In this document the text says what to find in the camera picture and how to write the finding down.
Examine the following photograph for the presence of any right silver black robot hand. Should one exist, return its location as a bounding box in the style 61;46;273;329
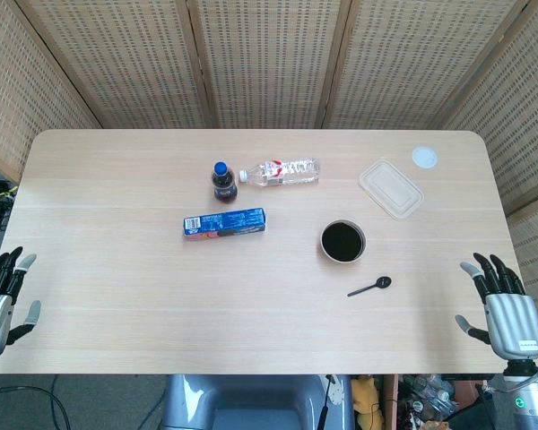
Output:
455;253;538;362

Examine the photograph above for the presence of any black plastic spoon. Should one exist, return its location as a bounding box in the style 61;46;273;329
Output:
346;276;393;298

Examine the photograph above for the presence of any box of mixed clutter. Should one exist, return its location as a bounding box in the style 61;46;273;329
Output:
396;374;458;425

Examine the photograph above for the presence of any yellow soft toy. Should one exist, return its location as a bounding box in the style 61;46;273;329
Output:
351;375;386;430

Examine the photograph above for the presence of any beige container lid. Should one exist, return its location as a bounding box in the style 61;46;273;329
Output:
357;157;425;221

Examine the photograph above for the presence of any white round table grommet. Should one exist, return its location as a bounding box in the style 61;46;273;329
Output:
411;146;440;169

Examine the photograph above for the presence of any blue cookie box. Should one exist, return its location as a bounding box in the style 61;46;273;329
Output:
182;207;268;242

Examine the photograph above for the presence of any cola bottle with blue cap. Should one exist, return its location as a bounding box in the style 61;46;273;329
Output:
212;161;239;203

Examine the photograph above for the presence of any grey-blue robot torso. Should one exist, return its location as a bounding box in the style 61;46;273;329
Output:
161;374;355;430

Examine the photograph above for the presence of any clear plastic water bottle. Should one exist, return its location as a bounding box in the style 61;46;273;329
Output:
238;157;321;189

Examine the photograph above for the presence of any woven bamboo folding screen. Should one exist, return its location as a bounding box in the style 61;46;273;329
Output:
0;0;538;337

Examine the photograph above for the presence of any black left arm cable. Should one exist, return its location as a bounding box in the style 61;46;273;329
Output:
0;383;71;430

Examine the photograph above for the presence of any white perforated bracket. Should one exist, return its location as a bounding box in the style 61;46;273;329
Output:
325;374;345;408

